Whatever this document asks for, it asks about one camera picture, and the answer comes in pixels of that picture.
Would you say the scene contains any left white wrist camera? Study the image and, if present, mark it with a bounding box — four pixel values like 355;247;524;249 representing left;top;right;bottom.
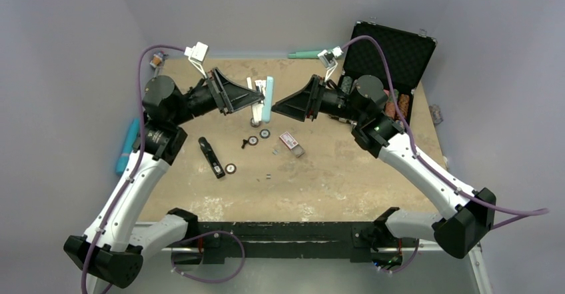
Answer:
184;42;209;79

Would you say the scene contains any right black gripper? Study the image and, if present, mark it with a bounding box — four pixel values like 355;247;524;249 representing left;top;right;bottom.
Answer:
272;75;365;123

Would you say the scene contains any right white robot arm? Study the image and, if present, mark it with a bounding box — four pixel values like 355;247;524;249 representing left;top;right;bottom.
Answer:
272;75;496;259

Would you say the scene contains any mint green microphone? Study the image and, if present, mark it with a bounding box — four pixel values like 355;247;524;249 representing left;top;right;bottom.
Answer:
287;50;321;59

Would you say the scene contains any purple cable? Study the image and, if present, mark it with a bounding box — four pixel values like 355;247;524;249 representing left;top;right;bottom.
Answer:
340;35;550;231
81;44;187;294

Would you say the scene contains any small orange bottle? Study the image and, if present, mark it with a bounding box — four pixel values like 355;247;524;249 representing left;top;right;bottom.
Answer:
149;51;165;69

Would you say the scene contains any blue poker chip stack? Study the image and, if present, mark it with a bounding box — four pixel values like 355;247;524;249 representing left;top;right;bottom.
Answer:
250;119;261;128

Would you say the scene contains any black poker chip case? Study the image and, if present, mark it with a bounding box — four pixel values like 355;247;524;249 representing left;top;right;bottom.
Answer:
338;21;437;122

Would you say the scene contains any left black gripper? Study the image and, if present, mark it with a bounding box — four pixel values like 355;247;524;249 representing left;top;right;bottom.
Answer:
170;67;263;126

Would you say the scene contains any aluminium rail frame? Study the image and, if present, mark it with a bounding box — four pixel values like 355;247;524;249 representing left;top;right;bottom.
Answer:
79;220;493;294

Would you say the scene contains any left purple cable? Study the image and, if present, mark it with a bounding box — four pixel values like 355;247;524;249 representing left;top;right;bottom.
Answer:
81;44;187;294

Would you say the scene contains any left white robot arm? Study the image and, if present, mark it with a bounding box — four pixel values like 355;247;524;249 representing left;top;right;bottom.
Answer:
63;69;264;293

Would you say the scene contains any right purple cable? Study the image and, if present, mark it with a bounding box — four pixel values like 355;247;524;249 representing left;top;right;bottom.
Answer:
340;35;550;231

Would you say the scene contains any black stapler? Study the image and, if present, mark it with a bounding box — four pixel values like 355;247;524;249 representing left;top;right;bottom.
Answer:
198;137;226;179

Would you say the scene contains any brown poker chip front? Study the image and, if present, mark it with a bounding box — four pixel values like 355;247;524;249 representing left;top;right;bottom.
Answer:
225;163;237;175

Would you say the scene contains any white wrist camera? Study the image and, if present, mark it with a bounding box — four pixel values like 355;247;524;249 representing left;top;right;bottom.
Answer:
184;42;209;79
317;46;343;81

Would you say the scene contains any brown poker chip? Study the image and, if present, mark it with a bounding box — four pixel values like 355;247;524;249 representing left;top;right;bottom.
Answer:
247;136;259;146
225;163;237;175

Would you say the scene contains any blue cylindrical tube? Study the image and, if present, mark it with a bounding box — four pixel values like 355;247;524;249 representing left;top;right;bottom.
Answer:
115;118;139;176

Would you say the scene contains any brown poker chip middle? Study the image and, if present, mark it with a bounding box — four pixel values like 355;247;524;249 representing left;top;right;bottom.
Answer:
247;136;259;146

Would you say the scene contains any red white staple box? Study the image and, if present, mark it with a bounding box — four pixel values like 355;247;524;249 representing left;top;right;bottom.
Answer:
279;131;305;157

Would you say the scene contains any light blue stapler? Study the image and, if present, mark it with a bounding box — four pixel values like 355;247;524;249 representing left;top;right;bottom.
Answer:
247;76;275;124

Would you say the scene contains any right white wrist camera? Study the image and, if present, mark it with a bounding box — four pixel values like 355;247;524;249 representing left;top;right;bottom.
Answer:
317;46;343;81

